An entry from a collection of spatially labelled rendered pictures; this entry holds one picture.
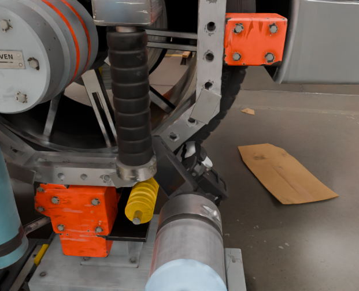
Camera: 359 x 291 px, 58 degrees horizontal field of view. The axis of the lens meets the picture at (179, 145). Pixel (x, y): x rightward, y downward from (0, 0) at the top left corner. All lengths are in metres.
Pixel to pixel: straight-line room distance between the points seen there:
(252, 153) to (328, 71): 1.27
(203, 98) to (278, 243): 0.96
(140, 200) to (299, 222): 0.98
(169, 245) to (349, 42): 0.51
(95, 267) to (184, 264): 0.64
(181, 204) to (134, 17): 0.25
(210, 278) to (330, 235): 1.17
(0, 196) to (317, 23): 0.63
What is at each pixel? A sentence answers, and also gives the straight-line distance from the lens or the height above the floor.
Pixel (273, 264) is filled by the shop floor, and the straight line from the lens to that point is 1.31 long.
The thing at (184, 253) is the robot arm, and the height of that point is 0.67.
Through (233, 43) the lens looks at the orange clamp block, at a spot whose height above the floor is 0.85.
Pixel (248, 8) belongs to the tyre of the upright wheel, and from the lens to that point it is 0.59.
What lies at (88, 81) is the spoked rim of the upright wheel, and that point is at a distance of 0.67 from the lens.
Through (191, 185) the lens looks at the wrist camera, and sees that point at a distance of 0.49.
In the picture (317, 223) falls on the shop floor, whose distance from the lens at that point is 1.54.
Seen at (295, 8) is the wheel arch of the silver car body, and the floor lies 0.89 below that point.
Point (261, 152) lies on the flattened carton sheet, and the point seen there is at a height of 0.02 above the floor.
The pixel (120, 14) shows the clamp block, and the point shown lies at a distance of 0.29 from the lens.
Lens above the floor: 0.94
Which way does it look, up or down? 28 degrees down
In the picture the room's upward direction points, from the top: straight up
